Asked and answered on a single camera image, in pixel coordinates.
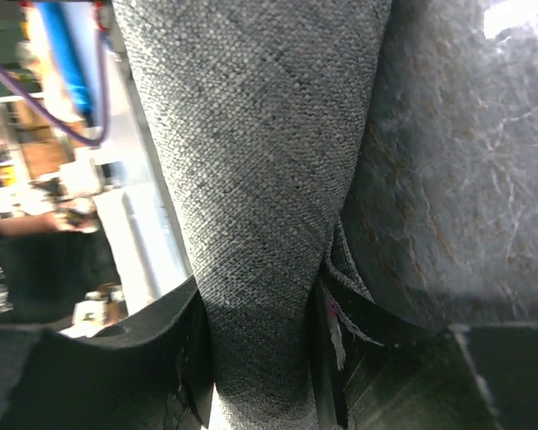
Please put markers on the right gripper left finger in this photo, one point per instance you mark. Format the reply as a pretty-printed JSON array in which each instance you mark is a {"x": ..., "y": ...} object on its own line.
[{"x": 152, "y": 370}]

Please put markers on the grey cloth napkin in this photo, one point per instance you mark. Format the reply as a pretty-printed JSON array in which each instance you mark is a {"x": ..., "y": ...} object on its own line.
[{"x": 257, "y": 110}]

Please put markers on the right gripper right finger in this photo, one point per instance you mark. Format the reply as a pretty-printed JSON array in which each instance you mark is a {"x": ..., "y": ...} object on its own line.
[{"x": 373, "y": 370}]

